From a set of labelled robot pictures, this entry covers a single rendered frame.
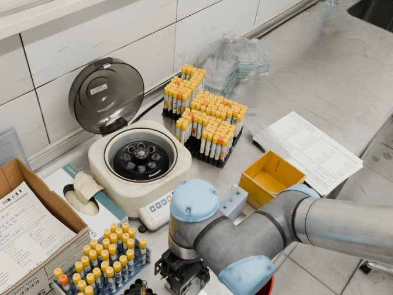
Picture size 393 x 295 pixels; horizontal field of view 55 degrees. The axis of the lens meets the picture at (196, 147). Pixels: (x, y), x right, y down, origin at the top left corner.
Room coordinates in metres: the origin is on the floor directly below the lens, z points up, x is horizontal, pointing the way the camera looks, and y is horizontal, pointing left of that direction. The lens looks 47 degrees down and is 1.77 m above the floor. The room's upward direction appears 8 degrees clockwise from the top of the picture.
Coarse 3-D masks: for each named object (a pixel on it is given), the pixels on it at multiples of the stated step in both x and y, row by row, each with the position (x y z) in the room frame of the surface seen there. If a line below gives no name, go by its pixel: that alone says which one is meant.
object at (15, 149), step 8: (8, 128) 0.62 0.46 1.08; (0, 136) 0.59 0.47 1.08; (8, 136) 0.60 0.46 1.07; (16, 136) 0.62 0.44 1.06; (0, 144) 0.59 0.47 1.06; (8, 144) 0.60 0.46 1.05; (16, 144) 0.61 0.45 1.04; (0, 152) 0.58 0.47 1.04; (8, 152) 0.59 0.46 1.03; (16, 152) 0.60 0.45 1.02; (24, 152) 0.62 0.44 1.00; (0, 160) 0.57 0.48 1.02; (8, 160) 0.58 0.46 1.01; (24, 160) 0.61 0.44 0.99
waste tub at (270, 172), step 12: (264, 156) 0.76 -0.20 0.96; (276, 156) 0.76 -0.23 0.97; (252, 168) 0.71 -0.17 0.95; (264, 168) 0.77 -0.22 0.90; (276, 168) 0.75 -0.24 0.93; (288, 168) 0.73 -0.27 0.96; (240, 180) 0.68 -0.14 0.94; (252, 180) 0.65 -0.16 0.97; (264, 180) 0.74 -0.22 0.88; (276, 180) 0.74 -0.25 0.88; (288, 180) 0.72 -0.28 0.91; (300, 180) 0.68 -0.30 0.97; (252, 192) 0.65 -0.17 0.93; (264, 192) 0.63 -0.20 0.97; (276, 192) 0.70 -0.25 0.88; (252, 204) 0.64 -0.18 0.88; (264, 204) 0.62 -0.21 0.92
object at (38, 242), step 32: (0, 192) 0.52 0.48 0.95; (32, 192) 0.55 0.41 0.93; (0, 224) 0.44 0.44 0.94; (32, 224) 0.45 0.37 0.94; (64, 224) 0.48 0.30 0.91; (0, 256) 0.36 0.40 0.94; (32, 256) 0.37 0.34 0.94; (64, 256) 0.36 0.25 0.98; (0, 288) 0.30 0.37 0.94; (32, 288) 0.30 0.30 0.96
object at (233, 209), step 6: (240, 192) 0.61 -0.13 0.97; (246, 192) 0.61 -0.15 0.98; (228, 198) 0.58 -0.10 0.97; (234, 198) 0.59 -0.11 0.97; (240, 198) 0.59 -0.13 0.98; (246, 198) 0.61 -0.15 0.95; (222, 204) 0.56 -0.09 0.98; (228, 204) 0.56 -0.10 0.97; (234, 204) 0.57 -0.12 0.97; (240, 204) 0.58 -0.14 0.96; (222, 210) 0.54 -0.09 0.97; (228, 210) 0.55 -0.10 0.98; (234, 210) 0.56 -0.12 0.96; (240, 210) 0.60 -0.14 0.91; (228, 216) 0.54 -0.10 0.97; (234, 216) 0.57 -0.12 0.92; (240, 216) 0.60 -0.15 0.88; (234, 222) 0.57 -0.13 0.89
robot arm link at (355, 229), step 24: (288, 192) 0.40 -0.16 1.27; (312, 192) 0.40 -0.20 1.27; (288, 216) 0.34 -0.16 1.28; (312, 216) 0.32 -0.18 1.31; (336, 216) 0.31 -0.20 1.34; (360, 216) 0.29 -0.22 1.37; (384, 216) 0.28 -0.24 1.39; (288, 240) 0.32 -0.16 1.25; (312, 240) 0.30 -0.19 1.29; (336, 240) 0.28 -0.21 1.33; (360, 240) 0.27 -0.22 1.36; (384, 240) 0.25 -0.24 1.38; (384, 264) 0.24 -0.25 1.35
